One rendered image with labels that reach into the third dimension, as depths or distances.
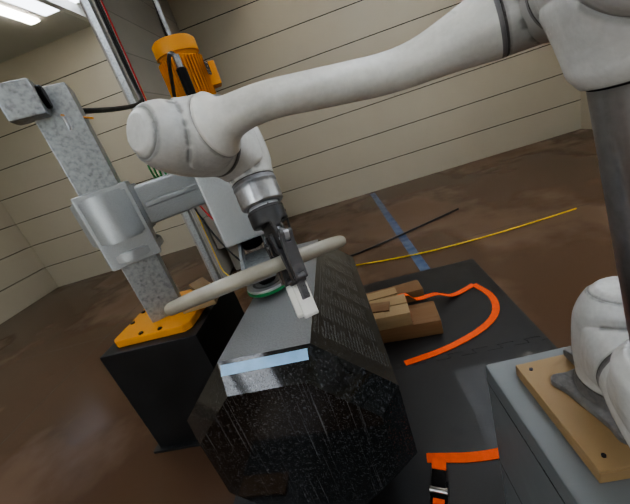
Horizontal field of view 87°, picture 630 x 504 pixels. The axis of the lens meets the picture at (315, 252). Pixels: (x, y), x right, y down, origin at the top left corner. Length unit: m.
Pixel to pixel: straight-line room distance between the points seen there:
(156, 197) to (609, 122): 1.87
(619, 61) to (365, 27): 6.11
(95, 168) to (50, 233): 6.66
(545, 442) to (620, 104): 0.68
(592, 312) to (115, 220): 1.86
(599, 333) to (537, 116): 6.68
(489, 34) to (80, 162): 1.82
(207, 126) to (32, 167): 7.88
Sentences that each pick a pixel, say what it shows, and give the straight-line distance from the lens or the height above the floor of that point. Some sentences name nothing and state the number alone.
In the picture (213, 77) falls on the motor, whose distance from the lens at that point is 2.16.
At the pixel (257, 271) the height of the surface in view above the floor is 1.32.
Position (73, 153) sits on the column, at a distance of 2.03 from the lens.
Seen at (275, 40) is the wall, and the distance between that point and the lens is 6.45.
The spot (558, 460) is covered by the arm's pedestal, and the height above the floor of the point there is 0.80.
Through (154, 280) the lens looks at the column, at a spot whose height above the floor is 1.01.
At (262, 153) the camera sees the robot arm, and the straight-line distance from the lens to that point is 0.67.
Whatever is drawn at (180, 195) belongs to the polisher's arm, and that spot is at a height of 1.40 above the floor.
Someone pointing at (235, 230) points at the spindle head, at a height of 1.23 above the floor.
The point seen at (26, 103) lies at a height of 1.98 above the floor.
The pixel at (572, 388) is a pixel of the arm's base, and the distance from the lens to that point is 0.96.
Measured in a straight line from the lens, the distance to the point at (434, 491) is 1.75.
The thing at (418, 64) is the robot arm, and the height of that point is 1.57.
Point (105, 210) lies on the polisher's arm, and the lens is 1.94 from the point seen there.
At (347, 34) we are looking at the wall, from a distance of 6.43.
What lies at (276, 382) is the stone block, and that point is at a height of 0.80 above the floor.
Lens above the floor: 1.54
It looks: 21 degrees down
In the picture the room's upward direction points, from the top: 19 degrees counter-clockwise
